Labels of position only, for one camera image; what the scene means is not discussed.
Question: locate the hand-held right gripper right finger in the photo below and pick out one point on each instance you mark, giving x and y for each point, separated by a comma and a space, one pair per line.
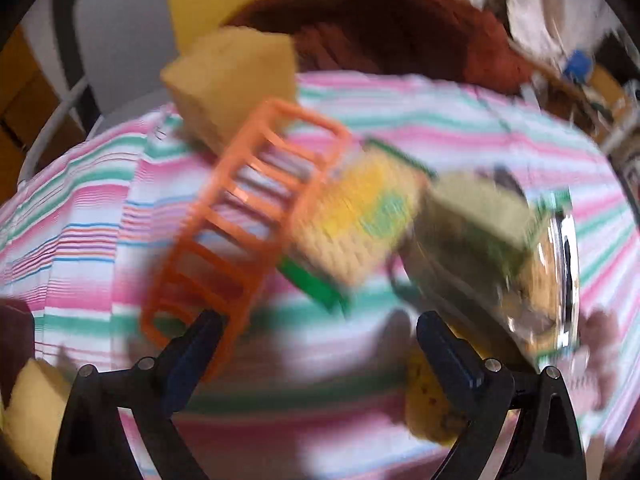
452, 360

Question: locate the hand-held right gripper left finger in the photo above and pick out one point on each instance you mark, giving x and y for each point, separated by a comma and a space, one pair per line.
192, 355

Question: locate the orange plastic lattice rack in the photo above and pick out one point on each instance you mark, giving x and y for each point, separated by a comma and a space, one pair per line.
245, 305

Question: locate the metal tin container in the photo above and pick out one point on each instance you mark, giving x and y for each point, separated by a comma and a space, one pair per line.
545, 280

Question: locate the yellow green snack packet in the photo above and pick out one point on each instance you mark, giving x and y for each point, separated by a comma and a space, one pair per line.
350, 220

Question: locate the yellow sponge block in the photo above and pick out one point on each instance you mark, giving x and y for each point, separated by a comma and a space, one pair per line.
30, 410
425, 400
230, 80

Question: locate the olive green block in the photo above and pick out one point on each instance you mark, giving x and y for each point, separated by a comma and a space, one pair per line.
475, 210

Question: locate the dark maroon object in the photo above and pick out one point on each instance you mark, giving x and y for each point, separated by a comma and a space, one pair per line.
15, 340

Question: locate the pink green striped cloth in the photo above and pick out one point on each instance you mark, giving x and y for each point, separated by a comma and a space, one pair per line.
450, 125

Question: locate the small blue object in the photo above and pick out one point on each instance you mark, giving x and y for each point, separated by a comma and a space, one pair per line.
580, 65

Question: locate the reddish brown knitted cloth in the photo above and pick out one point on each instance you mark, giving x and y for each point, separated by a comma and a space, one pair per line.
375, 25

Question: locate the white plastic bag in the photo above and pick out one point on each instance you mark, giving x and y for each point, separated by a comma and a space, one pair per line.
540, 10

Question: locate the black chair white frame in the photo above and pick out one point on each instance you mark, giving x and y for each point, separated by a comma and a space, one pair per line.
75, 45

